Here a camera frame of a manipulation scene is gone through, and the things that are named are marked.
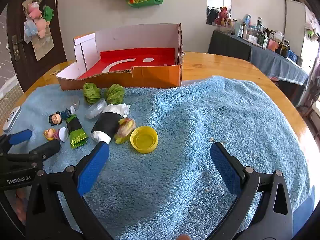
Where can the blond pink figurine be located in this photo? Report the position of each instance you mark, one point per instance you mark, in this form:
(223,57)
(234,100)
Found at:
(53,133)

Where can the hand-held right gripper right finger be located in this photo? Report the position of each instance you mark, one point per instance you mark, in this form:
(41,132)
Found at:
(225,170)

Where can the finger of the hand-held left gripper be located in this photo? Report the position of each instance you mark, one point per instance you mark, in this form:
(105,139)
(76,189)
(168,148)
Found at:
(47,150)
(21,136)

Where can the black-wrapped green foil packet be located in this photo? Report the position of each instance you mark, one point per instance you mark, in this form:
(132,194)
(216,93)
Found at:
(75,130)

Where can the white electronic device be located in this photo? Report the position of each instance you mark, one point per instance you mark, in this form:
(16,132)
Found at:
(11,118)

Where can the green plush toy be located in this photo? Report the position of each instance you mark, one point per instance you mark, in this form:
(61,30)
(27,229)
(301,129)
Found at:
(48,12)

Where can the row of bottles and jars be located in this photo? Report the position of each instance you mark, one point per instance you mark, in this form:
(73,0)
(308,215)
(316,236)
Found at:
(260,37)

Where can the yellow bottle cap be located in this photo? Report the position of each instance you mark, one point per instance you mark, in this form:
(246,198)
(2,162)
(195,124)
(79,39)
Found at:
(143,138)

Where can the side table with dark cloth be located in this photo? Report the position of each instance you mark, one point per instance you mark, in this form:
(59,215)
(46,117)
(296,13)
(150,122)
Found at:
(275,60)

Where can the small clear plastic dome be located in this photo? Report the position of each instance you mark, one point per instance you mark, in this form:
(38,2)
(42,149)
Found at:
(75,102)

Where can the light blue towel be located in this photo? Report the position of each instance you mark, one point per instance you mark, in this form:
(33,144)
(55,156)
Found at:
(175,130)

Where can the clear round plastic lid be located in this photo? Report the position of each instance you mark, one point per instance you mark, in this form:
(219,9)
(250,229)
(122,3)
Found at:
(96,108)

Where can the green and white hanging plush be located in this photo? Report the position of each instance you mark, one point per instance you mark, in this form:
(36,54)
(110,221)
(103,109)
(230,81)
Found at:
(311,30)

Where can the wall mirror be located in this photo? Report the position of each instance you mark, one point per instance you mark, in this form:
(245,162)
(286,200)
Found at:
(215,0)

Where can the orange cardboard box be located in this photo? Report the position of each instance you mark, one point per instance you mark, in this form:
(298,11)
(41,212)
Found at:
(155,76)

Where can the green yarn ball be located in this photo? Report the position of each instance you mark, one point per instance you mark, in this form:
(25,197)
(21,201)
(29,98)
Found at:
(91,92)
(114,93)

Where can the white refrigerator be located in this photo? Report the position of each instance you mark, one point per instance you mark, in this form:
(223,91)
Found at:
(296,17)

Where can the small cardboard scrap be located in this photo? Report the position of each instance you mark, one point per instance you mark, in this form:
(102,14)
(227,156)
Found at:
(53,72)

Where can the pink and yellow crinkled wrapper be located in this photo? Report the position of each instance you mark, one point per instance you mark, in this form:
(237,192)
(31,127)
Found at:
(125,128)

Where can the black-wrapped white tissue roll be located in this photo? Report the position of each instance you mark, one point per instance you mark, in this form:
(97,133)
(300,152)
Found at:
(107,125)

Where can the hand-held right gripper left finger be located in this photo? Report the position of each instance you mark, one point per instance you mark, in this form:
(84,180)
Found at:
(93,167)

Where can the pink rabbit plush toy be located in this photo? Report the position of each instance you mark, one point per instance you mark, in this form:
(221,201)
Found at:
(221,15)

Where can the black-haired blue figurine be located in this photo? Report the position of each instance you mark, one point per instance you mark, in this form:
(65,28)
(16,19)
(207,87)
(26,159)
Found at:
(56,118)

